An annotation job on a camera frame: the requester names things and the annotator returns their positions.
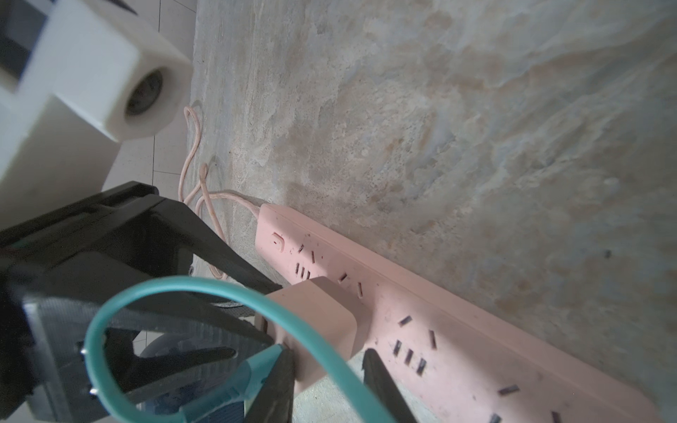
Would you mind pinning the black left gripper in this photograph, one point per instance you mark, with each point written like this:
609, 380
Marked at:
56, 270

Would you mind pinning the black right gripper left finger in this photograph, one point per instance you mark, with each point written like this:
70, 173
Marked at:
275, 401

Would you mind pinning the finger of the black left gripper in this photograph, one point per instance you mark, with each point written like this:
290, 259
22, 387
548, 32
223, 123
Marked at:
164, 237

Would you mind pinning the pink power adapter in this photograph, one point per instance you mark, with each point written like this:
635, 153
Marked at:
337, 315

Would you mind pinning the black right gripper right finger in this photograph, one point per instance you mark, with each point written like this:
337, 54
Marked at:
379, 380

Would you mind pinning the pink power strip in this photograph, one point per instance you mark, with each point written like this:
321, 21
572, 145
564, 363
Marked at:
463, 363

